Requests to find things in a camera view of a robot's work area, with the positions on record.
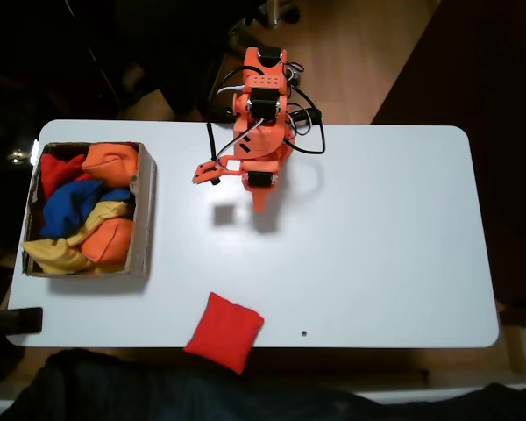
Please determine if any person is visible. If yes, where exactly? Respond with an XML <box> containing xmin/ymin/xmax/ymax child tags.
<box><xmin>2</xmin><ymin>348</ymin><xmax>526</xmax><ymax>421</ymax></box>

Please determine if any thin black servo wire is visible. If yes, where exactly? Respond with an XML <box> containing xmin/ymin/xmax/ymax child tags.
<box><xmin>287</xmin><ymin>85</ymin><xmax>327</xmax><ymax>155</ymax></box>

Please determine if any office chair base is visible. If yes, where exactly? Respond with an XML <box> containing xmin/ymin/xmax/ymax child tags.
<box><xmin>227</xmin><ymin>0</ymin><xmax>302</xmax><ymax>58</ymax></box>

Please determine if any white usb cable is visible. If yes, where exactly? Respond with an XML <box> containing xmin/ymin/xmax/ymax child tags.
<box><xmin>217</xmin><ymin>85</ymin><xmax>249</xmax><ymax>103</ymax></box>

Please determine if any red bean bag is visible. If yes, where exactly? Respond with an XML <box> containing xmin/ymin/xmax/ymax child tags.
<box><xmin>182</xmin><ymin>292</ymin><xmax>265</xmax><ymax>376</ymax></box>
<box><xmin>40</xmin><ymin>153</ymin><xmax>91</xmax><ymax>201</ymax></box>

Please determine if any yellow bean bag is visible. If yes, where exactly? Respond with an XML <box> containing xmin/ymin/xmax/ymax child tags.
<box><xmin>21</xmin><ymin>238</ymin><xmax>93</xmax><ymax>275</ymax></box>
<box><xmin>68</xmin><ymin>200</ymin><xmax>132</xmax><ymax>246</ymax></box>

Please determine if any orange camera mount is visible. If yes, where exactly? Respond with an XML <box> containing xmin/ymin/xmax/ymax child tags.
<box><xmin>191</xmin><ymin>155</ymin><xmax>246</xmax><ymax>186</ymax></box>

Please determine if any thick black camera cable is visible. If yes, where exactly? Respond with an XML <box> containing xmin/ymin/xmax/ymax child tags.
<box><xmin>206</xmin><ymin>121</ymin><xmax>224</xmax><ymax>164</ymax></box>

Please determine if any crumpled red bean bag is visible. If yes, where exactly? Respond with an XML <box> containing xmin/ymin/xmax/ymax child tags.
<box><xmin>40</xmin><ymin>153</ymin><xmax>91</xmax><ymax>201</ymax></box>

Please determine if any blue bean bag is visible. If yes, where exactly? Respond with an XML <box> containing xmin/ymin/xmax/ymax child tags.
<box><xmin>39</xmin><ymin>178</ymin><xmax>132</xmax><ymax>240</ymax></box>

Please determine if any black table-edge clamp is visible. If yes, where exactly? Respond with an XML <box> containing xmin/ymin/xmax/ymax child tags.
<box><xmin>0</xmin><ymin>306</ymin><xmax>44</xmax><ymax>337</ymax></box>

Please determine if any cardboard box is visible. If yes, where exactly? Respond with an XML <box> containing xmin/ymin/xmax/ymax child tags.
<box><xmin>20</xmin><ymin>140</ymin><xmax>158</xmax><ymax>278</ymax></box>

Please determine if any orange bean bag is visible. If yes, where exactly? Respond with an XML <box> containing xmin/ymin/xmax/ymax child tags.
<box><xmin>79</xmin><ymin>218</ymin><xmax>135</xmax><ymax>264</ymax></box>
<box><xmin>81</xmin><ymin>143</ymin><xmax>140</xmax><ymax>189</ymax></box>

